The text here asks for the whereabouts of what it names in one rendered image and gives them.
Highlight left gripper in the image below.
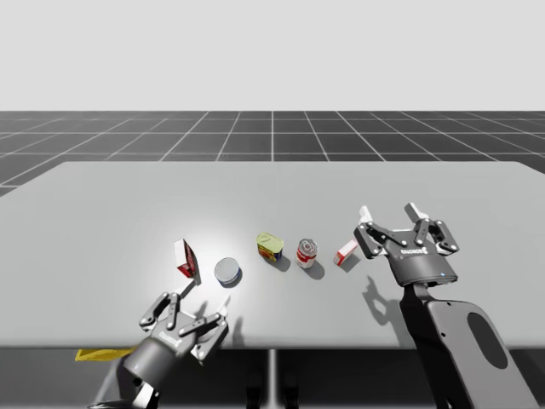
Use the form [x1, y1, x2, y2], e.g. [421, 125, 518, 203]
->
[122, 280, 232, 387]

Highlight red and white can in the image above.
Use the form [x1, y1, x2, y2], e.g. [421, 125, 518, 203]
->
[295, 238, 319, 270]

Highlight green and blue rectangular can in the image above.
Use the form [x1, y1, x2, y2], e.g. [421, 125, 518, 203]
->
[255, 232, 285, 262]

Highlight blue flat can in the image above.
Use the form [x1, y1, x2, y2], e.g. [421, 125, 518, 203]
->
[214, 257, 243, 288]

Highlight red and white carton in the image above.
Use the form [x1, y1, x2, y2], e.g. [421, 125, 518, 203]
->
[333, 239, 360, 267]

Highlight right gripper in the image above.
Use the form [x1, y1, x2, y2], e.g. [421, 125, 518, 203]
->
[353, 202, 460, 287]

